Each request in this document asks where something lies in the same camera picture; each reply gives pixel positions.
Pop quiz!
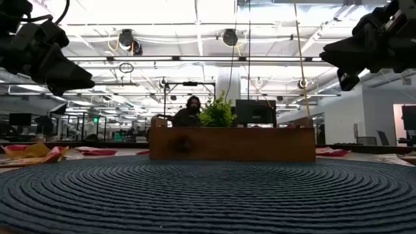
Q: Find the small green potted plant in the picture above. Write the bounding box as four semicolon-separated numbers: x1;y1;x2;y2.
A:
198;90;238;128

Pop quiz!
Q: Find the black aluminium table frame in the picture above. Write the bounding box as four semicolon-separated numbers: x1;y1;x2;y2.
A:
0;139;416;155

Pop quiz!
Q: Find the grey equipment box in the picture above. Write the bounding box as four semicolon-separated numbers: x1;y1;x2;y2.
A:
356;136;378;146

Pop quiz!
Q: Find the yellow hanging cord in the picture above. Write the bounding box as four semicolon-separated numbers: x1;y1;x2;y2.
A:
292;0;311;118

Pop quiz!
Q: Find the wooden tea organizer box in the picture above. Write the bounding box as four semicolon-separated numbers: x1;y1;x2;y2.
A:
148;116;317;163

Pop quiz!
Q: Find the black camera rig frame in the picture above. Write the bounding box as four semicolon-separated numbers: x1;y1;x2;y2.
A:
163;80;217;116

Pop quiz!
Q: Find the person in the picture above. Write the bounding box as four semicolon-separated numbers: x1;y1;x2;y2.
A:
171;95;203;128

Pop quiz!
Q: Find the black ceiling cable reel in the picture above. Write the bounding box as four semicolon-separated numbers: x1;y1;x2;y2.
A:
222;28;239;47
117;28;144;56

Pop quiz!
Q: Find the black hanging cable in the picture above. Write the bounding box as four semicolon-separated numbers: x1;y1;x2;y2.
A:
247;0;252;101

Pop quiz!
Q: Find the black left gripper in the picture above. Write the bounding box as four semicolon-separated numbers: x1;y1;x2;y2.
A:
0;19;96;98

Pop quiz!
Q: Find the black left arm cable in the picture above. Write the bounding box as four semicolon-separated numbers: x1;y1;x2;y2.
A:
0;0;71;25

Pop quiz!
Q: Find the black computer monitor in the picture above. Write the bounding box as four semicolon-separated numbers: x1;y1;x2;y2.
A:
401;105;416;131
235;99;278;128
8;112;33;127

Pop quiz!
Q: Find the round dark blue woven placemat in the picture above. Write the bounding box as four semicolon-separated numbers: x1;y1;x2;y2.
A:
0;155;416;234

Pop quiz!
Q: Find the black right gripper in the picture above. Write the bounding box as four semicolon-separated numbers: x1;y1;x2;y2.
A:
320;1;416;92

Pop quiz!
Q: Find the dark office chair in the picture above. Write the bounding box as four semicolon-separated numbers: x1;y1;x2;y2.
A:
376;129;391;146

